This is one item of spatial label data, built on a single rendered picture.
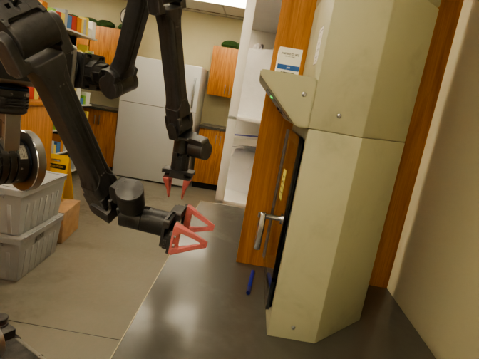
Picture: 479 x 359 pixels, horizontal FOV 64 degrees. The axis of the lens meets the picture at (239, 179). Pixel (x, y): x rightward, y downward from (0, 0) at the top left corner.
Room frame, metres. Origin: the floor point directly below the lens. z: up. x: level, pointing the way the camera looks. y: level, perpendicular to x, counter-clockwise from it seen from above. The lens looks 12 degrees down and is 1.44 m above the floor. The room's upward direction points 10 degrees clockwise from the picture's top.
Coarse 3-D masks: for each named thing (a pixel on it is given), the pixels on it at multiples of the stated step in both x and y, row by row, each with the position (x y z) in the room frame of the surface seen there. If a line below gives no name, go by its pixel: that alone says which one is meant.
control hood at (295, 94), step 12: (264, 72) 0.78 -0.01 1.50; (276, 72) 0.79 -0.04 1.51; (264, 84) 0.88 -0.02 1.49; (276, 84) 0.78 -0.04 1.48; (288, 84) 0.78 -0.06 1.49; (300, 84) 0.78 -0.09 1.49; (312, 84) 0.78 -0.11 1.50; (276, 96) 0.79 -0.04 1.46; (288, 96) 0.78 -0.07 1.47; (300, 96) 0.78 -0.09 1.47; (312, 96) 0.78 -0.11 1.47; (288, 108) 0.78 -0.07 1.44; (300, 108) 0.78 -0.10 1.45; (288, 120) 0.94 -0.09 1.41; (300, 120) 0.78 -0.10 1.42
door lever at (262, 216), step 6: (258, 216) 0.83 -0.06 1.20; (264, 216) 0.83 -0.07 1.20; (270, 216) 0.83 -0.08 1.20; (276, 216) 0.83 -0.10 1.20; (258, 222) 0.83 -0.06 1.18; (264, 222) 0.83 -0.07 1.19; (258, 228) 0.83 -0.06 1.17; (258, 234) 0.83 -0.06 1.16; (258, 240) 0.83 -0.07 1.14; (258, 246) 0.83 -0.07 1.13
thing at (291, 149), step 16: (288, 144) 1.01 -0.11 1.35; (288, 160) 0.93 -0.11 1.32; (288, 176) 0.86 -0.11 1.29; (288, 192) 0.80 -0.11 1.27; (288, 208) 0.79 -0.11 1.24; (272, 224) 1.01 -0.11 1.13; (272, 240) 0.93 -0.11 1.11; (272, 256) 0.85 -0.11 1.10; (272, 272) 0.79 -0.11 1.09; (272, 288) 0.79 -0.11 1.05
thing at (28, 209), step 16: (48, 176) 2.76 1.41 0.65; (64, 176) 2.84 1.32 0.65; (0, 192) 2.32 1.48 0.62; (16, 192) 2.32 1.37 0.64; (32, 192) 2.43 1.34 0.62; (48, 192) 2.67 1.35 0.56; (0, 208) 2.34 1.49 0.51; (16, 208) 2.34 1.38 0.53; (32, 208) 2.48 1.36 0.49; (48, 208) 2.71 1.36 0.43; (0, 224) 2.35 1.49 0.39; (16, 224) 2.35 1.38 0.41; (32, 224) 2.51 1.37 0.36
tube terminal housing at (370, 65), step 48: (336, 0) 0.78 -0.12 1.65; (384, 0) 0.78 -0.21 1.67; (336, 48) 0.78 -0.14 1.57; (384, 48) 0.78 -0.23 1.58; (336, 96) 0.78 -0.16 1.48; (384, 96) 0.81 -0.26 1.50; (336, 144) 0.78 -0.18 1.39; (384, 144) 0.85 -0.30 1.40; (336, 192) 0.78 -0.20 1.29; (384, 192) 0.89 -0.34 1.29; (288, 240) 0.78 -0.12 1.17; (336, 240) 0.78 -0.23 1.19; (288, 288) 0.78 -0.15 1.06; (336, 288) 0.81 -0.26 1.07; (288, 336) 0.78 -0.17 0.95
